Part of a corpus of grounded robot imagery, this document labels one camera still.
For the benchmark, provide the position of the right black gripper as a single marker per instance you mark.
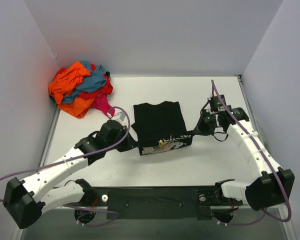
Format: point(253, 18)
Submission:
point(203, 125)

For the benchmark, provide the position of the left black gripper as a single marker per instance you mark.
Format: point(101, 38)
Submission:
point(129, 144)

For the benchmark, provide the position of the black t shirt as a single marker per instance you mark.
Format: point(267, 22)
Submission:
point(160, 128)

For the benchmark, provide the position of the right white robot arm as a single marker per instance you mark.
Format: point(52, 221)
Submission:
point(236, 123)

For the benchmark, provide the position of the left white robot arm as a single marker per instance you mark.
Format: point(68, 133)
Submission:
point(25, 214)

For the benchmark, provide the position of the pink t shirt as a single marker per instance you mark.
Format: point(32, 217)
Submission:
point(101, 103)

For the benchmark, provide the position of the red t shirt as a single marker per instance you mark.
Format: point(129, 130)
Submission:
point(107, 89)

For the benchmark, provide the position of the blue t shirt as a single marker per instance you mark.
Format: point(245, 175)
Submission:
point(90, 84)

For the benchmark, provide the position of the orange t shirt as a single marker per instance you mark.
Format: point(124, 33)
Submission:
point(64, 84)

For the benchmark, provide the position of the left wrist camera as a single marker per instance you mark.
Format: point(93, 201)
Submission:
point(120, 117)

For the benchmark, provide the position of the aluminium frame rail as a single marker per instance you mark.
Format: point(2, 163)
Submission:
point(258, 196)

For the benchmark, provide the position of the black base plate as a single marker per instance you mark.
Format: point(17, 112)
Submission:
point(159, 203)

